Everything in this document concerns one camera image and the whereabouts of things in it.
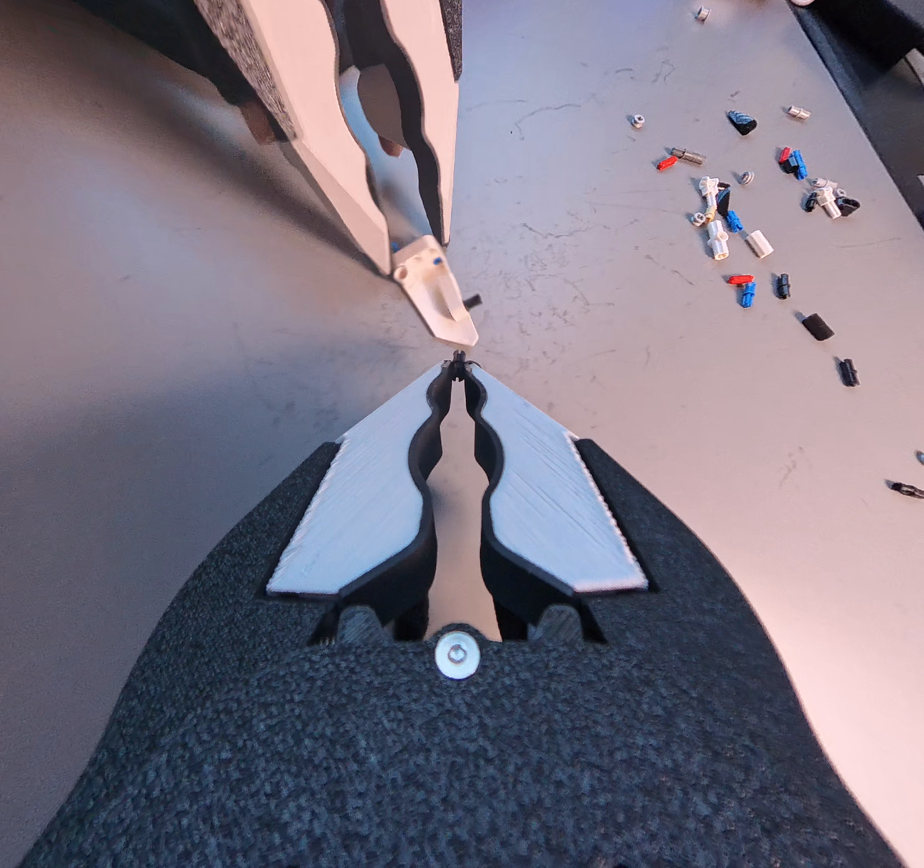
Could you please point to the black power adapter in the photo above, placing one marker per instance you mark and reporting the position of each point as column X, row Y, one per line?
column 873, row 2

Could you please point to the person's left hand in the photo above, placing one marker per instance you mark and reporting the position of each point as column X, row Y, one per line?
column 263, row 124

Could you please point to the white lego panel piece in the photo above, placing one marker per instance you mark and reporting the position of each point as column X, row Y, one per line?
column 422, row 265

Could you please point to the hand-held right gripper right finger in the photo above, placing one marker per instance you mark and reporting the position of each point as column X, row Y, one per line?
column 563, row 514

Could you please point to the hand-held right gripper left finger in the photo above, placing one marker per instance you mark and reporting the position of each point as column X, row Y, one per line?
column 346, row 514

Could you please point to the scattered small lego pieces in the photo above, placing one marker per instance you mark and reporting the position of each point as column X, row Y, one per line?
column 717, row 240

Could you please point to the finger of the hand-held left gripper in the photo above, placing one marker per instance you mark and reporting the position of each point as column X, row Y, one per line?
column 422, row 52
column 303, row 74

